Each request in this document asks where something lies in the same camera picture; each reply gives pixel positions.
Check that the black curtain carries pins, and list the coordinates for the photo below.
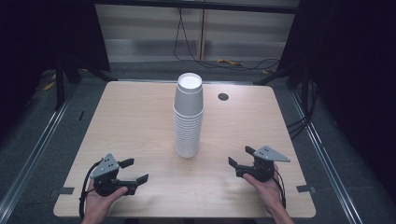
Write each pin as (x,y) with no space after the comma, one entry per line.
(351,77)
(46,37)

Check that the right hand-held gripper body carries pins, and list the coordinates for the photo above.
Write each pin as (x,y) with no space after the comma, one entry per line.
(263,166)

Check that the black metal stand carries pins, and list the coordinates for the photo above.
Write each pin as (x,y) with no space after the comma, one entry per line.
(59,87)

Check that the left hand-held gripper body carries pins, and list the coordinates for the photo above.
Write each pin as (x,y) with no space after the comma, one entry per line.
(104,169)

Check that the black overhead bar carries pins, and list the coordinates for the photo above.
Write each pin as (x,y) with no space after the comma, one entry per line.
(199,5)

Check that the yellow object on floor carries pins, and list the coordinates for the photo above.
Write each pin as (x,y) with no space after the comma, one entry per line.
(229,62)

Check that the grey tape strip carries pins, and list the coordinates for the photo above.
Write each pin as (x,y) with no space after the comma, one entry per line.
(305,188)
(63,190)

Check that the person's left hand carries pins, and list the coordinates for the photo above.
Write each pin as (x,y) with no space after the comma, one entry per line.
(99,205)

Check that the metal floor rail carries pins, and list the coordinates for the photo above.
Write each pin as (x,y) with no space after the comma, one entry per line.
(34,149)
(323,149)

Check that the person's right hand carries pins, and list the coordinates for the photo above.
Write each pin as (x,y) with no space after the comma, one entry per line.
(267,193)

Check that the stack of white paper cups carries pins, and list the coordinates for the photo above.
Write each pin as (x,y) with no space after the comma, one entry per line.
(188,124)

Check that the dark round table grommet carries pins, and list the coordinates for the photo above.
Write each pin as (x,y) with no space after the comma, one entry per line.
(223,96)

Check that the yellow floor tape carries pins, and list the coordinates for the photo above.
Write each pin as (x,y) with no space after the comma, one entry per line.
(49,86)

